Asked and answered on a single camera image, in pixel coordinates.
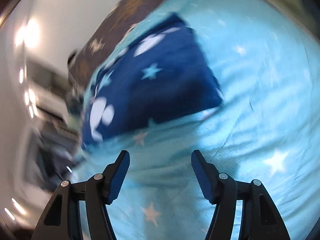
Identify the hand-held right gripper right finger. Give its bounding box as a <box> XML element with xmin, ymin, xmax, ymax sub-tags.
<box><xmin>191</xmin><ymin>149</ymin><xmax>292</xmax><ymax>240</ymax></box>

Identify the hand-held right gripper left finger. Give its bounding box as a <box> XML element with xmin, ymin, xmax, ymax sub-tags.
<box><xmin>31</xmin><ymin>149</ymin><xmax>130</xmax><ymax>240</ymax></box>

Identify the blue star-print fleece robe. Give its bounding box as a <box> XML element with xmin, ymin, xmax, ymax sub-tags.
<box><xmin>81</xmin><ymin>14</ymin><xmax>224</xmax><ymax>150</ymax></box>

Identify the light blue star blanket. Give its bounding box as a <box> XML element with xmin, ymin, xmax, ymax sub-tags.
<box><xmin>72</xmin><ymin>0</ymin><xmax>320</xmax><ymax>240</ymax></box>

